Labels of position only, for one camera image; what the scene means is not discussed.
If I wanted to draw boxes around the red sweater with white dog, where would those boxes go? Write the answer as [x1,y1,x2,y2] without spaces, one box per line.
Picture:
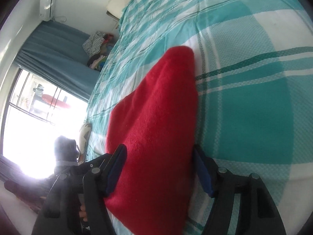
[105,46,198,234]

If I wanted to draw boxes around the pile of clothes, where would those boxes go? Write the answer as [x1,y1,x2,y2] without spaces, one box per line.
[82,31,115,72]

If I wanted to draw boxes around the person's hand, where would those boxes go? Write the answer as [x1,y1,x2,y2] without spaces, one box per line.
[79,205,87,222]

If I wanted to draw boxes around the patterned cream pillow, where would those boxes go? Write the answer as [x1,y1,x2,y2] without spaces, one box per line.
[77,123,92,154]

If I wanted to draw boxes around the teal curtain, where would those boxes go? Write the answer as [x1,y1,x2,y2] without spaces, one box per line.
[14,21,100,102]

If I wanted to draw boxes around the teal plaid bedspread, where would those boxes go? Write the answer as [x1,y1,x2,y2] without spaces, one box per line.
[86,0,312,234]

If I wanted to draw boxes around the white air conditioner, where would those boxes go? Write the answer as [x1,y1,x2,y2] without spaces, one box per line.
[39,0,56,22]

